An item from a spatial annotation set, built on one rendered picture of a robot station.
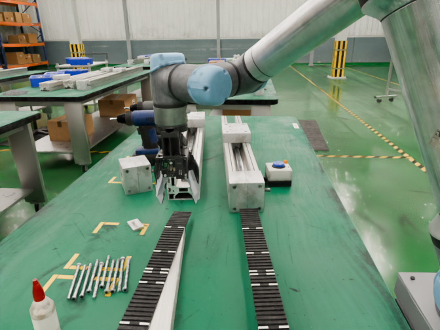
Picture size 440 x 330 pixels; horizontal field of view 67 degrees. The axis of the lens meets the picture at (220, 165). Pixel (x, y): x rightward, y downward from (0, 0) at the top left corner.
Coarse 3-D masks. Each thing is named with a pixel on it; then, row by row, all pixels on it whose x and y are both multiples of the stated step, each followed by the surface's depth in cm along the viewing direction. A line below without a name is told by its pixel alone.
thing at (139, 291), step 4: (136, 288) 63; (140, 288) 63; (136, 292) 62; (140, 292) 62; (144, 292) 62; (148, 292) 62; (152, 292) 62; (156, 292) 62; (160, 292) 62; (148, 296) 61; (152, 296) 61; (156, 296) 61
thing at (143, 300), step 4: (132, 296) 61; (136, 296) 61; (140, 296) 61; (144, 296) 61; (132, 300) 60; (136, 300) 60; (140, 300) 60; (144, 300) 60; (148, 300) 60; (152, 300) 60; (156, 300) 60; (156, 304) 59
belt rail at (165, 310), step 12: (180, 240) 78; (180, 252) 74; (180, 264) 72; (168, 276) 67; (168, 288) 63; (168, 300) 61; (156, 312) 58; (168, 312) 58; (156, 324) 56; (168, 324) 56
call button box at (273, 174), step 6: (270, 168) 112; (276, 168) 112; (282, 168) 112; (288, 168) 112; (270, 174) 111; (276, 174) 111; (282, 174) 111; (288, 174) 111; (264, 180) 115; (270, 180) 112; (276, 180) 112; (282, 180) 112; (288, 180) 112; (270, 186) 112; (276, 186) 112; (282, 186) 112; (288, 186) 112
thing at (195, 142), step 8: (200, 128) 153; (192, 136) 151; (200, 136) 141; (192, 144) 140; (200, 144) 130; (192, 152) 134; (200, 152) 122; (200, 160) 120; (200, 168) 116; (200, 176) 115; (168, 184) 102; (176, 184) 104; (184, 184) 105; (200, 184) 114; (168, 192) 103; (176, 192) 103; (184, 192) 108
